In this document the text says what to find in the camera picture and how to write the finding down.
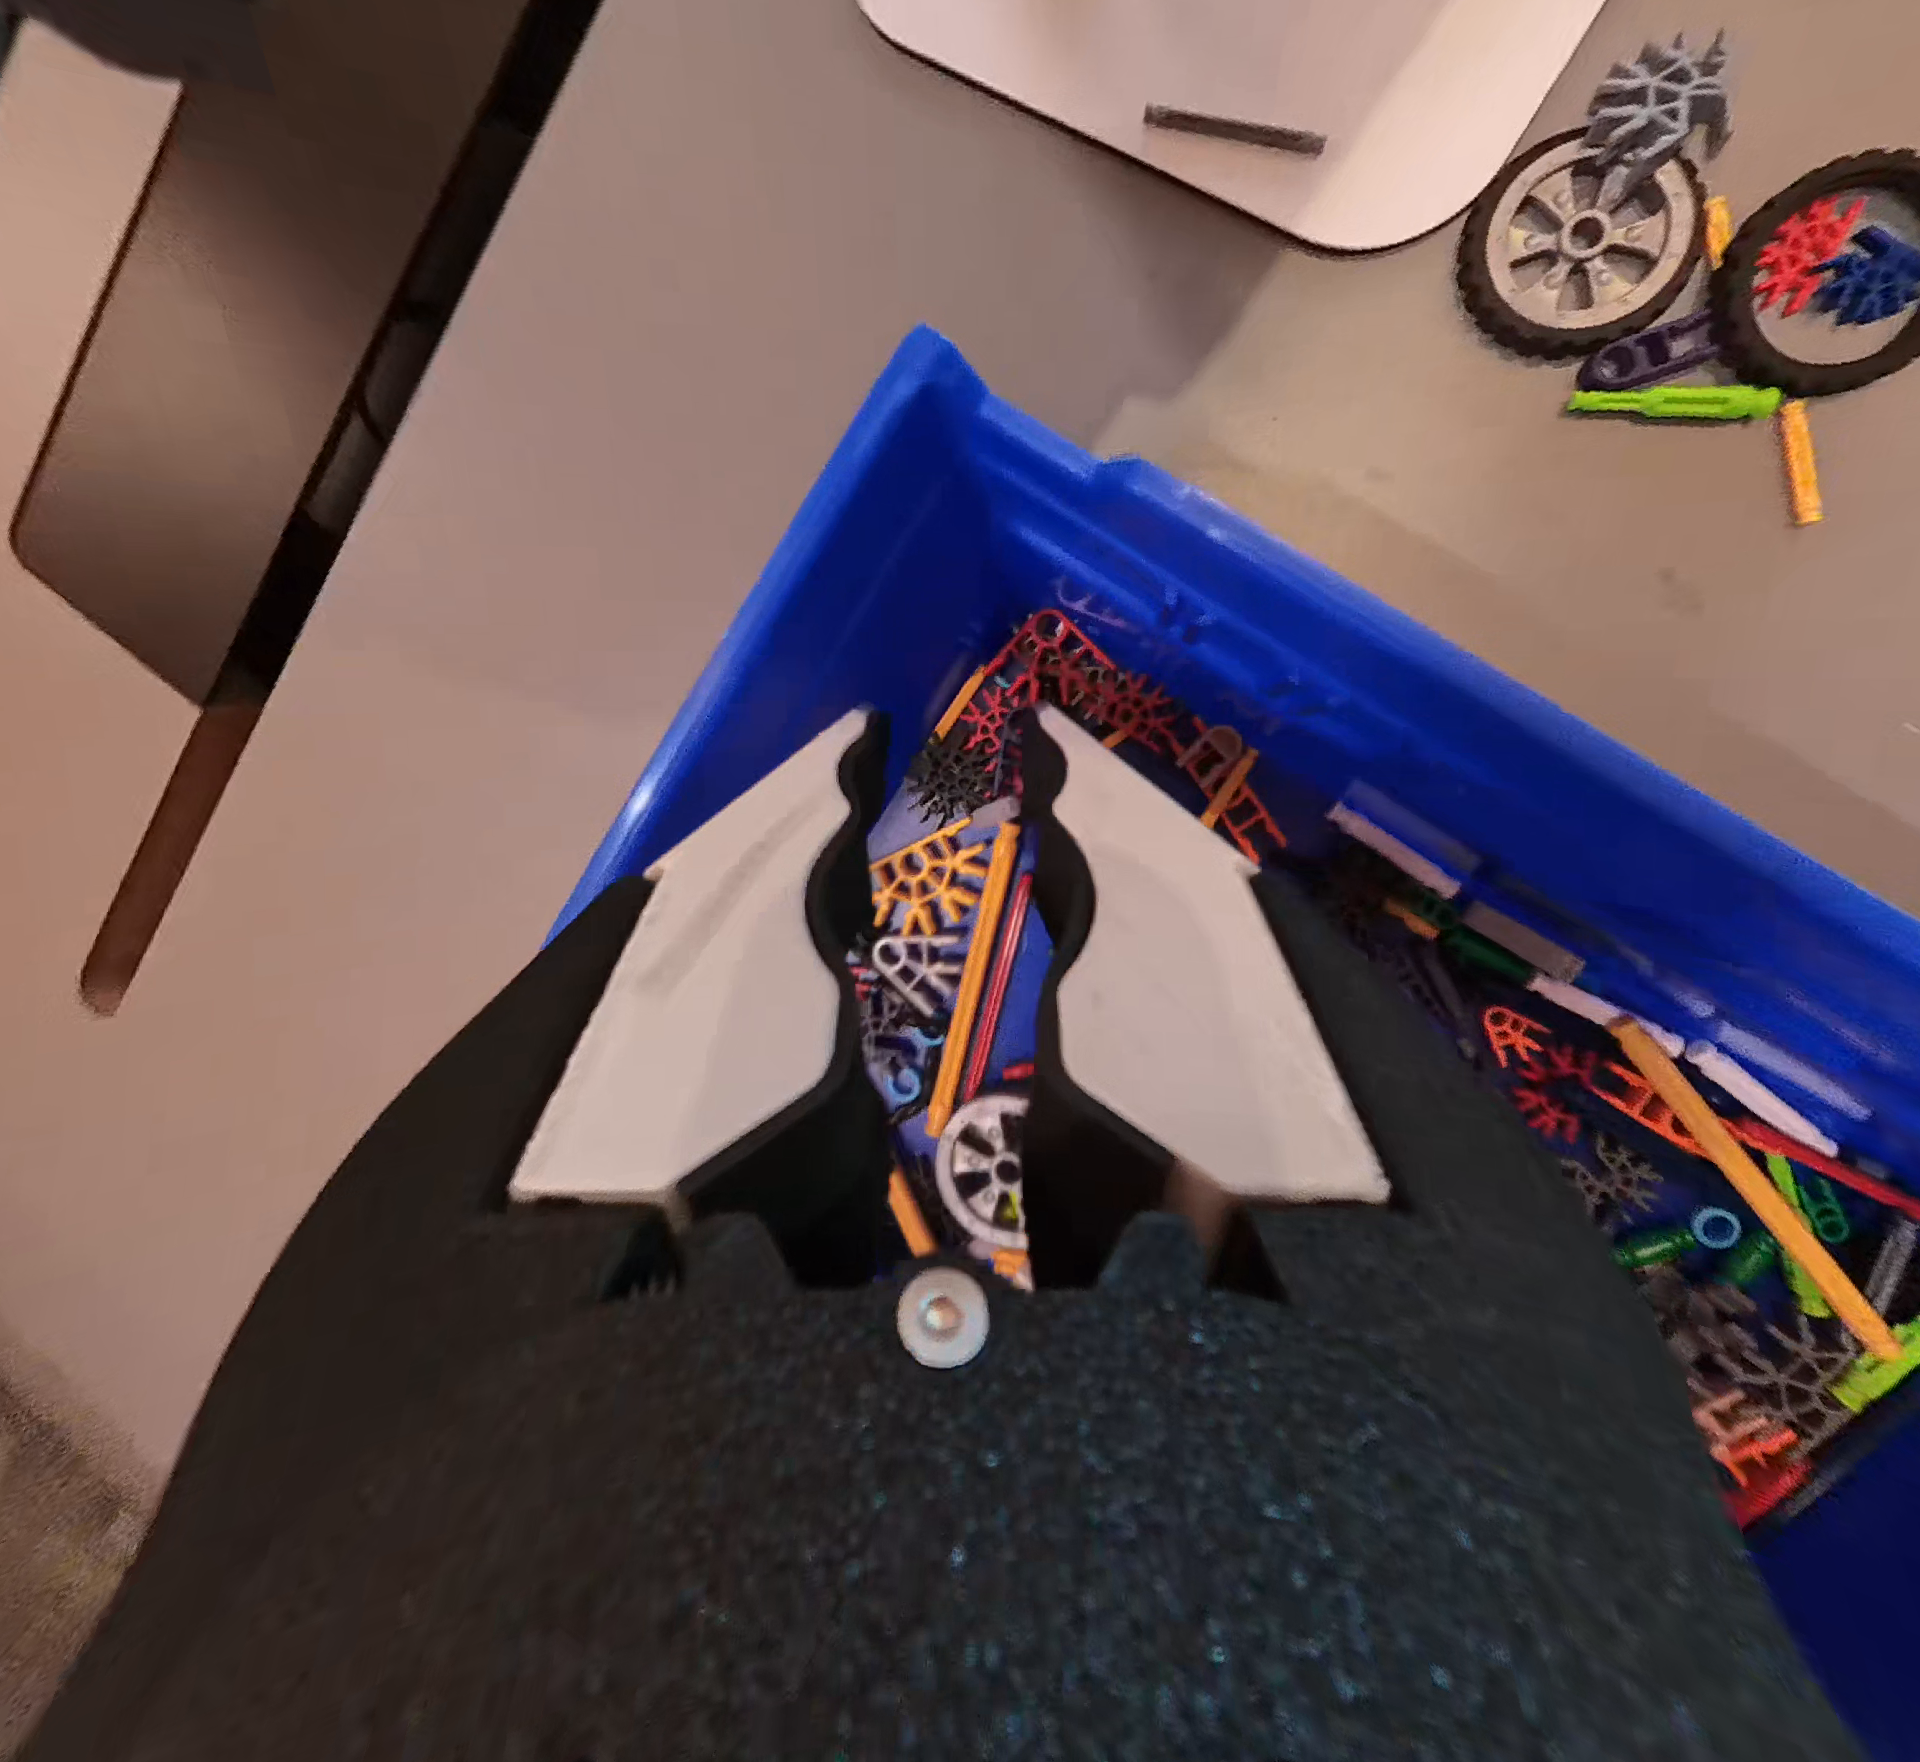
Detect blue snowflake connector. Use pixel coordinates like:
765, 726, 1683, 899
1823, 223, 1920, 325

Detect lime green rod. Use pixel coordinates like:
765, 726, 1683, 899
1563, 388, 1790, 426

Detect blue plastic bin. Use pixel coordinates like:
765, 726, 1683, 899
543, 322, 1920, 1762

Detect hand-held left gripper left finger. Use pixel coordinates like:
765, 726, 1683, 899
503, 706, 900, 1291

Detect red snowflake connector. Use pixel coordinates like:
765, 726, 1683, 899
1751, 200, 1864, 315

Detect grey fan connector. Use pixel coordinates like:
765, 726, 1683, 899
1583, 31, 1741, 200

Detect grey wheel with black tyre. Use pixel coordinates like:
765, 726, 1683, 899
1450, 126, 1715, 360

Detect dark grey rod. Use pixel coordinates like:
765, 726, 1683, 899
1143, 107, 1325, 158

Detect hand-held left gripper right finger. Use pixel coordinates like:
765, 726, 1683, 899
1010, 706, 1392, 1291

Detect pile of construction toy pieces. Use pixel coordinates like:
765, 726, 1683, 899
848, 612, 1920, 1528

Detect purple connector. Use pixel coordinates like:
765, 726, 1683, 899
1573, 312, 1718, 390

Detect black rubber tyre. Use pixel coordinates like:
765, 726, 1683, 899
1707, 152, 1920, 399

